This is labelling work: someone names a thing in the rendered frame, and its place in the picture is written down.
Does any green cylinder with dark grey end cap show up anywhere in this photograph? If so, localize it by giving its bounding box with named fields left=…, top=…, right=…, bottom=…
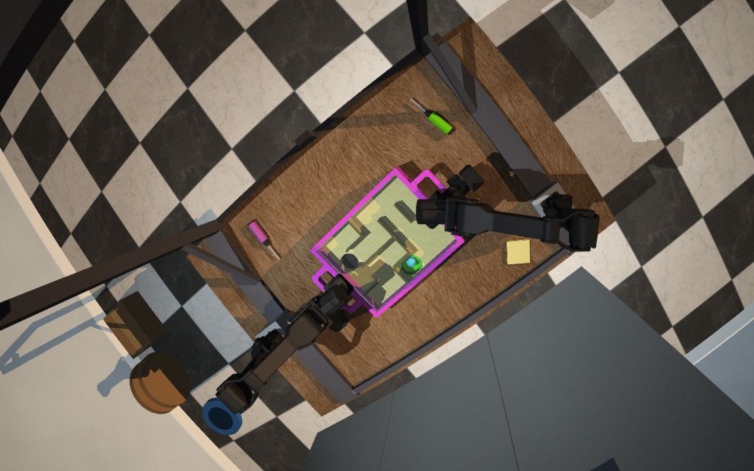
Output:
left=414, top=101, right=454, bottom=135

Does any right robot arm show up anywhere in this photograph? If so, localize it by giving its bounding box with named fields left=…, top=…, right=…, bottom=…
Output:
left=215, top=285, right=351, bottom=415

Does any pink-handled screwdriver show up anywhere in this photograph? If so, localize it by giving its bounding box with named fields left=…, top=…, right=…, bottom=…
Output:
left=248, top=220, right=276, bottom=255

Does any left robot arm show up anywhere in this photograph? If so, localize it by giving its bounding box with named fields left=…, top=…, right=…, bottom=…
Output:
left=416, top=191, right=600, bottom=252

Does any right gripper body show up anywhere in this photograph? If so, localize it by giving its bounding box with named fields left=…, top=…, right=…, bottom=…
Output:
left=312, top=273, right=354, bottom=302

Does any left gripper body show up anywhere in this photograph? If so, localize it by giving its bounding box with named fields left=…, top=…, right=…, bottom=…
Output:
left=426, top=165, right=484, bottom=229

